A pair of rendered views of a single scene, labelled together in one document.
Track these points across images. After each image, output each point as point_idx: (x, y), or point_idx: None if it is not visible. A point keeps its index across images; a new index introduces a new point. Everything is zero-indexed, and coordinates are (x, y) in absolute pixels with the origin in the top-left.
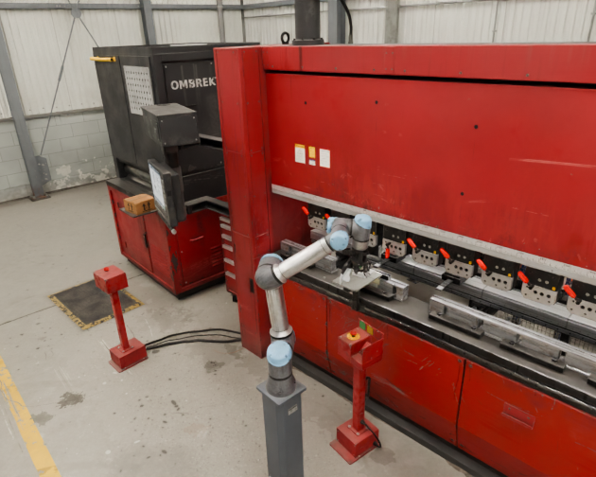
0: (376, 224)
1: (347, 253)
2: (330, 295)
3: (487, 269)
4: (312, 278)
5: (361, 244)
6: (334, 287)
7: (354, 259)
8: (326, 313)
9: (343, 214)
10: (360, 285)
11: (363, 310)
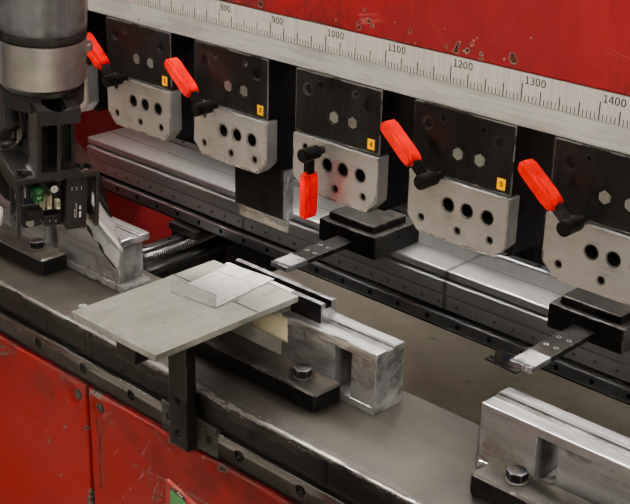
0: (271, 70)
1: None
2: (99, 382)
3: None
4: (37, 310)
5: (32, 59)
6: (110, 346)
7: (13, 154)
8: (91, 457)
9: (150, 33)
10: (188, 334)
11: (214, 449)
